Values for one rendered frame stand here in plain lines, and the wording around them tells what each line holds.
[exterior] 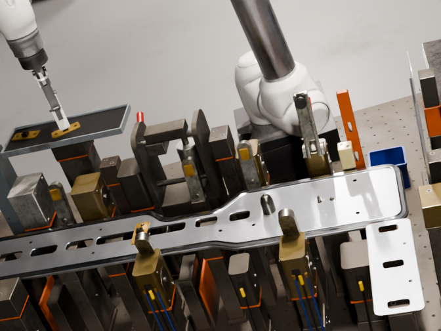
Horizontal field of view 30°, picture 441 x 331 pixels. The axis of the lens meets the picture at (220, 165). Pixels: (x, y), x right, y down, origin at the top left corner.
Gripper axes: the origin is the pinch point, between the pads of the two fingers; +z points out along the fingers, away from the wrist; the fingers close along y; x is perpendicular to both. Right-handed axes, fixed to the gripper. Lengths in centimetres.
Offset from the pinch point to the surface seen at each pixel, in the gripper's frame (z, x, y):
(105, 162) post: 11.4, 6.1, 15.7
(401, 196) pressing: 22, 65, 70
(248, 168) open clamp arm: 17, 39, 39
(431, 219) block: 19, 64, 85
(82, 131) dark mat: 5.4, 4.0, 4.4
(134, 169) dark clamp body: 13.4, 12.3, 22.0
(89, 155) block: 13.9, 3.0, 3.7
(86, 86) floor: 121, 21, -292
